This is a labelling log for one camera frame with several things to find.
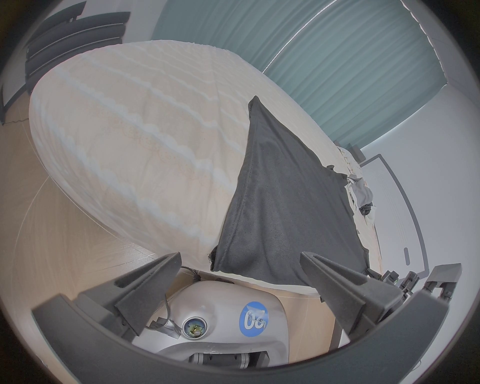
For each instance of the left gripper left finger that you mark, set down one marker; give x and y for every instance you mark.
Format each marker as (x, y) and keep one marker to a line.
(146, 300)

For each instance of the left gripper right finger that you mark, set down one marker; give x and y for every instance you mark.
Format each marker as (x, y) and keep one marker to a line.
(333, 296)

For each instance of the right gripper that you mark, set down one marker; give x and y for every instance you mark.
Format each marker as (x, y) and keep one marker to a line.
(378, 279)

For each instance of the black T-shirt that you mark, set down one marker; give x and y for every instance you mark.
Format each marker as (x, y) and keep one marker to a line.
(285, 210)

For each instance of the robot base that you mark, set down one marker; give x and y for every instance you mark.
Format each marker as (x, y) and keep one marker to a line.
(217, 303)

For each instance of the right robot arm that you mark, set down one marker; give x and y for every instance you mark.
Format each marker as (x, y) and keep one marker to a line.
(410, 281)

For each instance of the bed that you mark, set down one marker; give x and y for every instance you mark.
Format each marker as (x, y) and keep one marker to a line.
(131, 131)

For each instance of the black shiny garment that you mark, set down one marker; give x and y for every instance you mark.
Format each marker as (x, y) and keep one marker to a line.
(366, 209)

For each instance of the grey and white garment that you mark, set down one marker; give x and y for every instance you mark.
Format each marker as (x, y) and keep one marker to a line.
(362, 191)

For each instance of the white printed pillow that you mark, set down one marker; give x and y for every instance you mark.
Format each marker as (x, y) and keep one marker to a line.
(347, 159)

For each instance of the grey bedside table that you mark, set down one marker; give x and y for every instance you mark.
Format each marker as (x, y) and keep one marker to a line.
(352, 147)

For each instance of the blue-green curtain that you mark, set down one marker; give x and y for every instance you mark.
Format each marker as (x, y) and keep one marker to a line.
(232, 26)
(367, 82)

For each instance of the black chest of drawers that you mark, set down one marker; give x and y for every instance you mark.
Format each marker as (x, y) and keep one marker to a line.
(75, 41)

